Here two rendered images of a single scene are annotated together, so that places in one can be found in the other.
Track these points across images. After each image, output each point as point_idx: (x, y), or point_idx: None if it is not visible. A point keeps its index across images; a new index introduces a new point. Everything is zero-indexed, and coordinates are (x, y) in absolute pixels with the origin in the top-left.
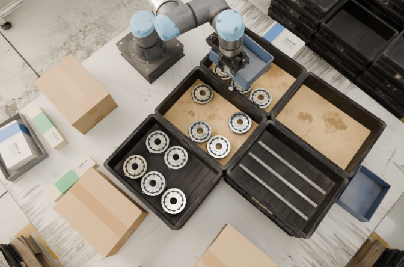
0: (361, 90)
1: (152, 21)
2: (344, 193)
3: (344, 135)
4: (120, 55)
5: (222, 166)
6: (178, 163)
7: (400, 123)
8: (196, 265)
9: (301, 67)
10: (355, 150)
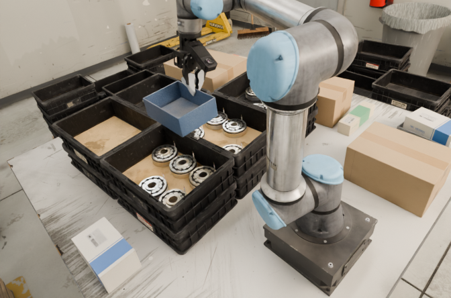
0: (34, 207)
1: (305, 162)
2: None
3: (92, 137)
4: (372, 241)
5: (213, 93)
6: None
7: (21, 178)
8: (236, 70)
9: (105, 161)
10: (90, 129)
